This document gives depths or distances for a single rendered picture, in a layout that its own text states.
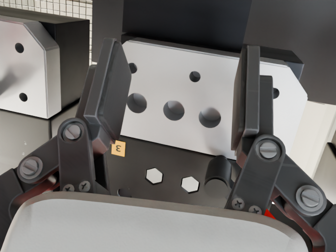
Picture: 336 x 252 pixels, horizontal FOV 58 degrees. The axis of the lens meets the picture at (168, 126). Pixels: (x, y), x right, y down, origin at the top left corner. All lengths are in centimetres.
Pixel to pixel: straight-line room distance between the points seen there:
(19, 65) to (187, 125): 15
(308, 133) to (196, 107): 253
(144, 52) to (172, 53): 2
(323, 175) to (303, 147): 247
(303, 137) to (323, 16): 205
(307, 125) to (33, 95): 254
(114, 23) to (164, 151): 61
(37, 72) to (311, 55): 63
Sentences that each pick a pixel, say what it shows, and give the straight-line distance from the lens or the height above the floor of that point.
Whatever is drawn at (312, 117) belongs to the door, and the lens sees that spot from 270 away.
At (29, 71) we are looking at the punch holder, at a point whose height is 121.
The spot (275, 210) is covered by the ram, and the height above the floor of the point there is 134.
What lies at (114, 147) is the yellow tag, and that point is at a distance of 27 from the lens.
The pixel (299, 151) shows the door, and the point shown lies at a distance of 281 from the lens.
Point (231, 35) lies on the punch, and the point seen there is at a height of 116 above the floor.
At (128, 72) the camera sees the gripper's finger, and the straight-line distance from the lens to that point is 16.
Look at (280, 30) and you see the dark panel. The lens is 77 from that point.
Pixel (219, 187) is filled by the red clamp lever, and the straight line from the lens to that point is 21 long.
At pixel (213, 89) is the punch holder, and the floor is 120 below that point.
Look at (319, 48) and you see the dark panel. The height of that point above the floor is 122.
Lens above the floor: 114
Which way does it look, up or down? 24 degrees up
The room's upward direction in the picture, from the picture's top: 173 degrees counter-clockwise
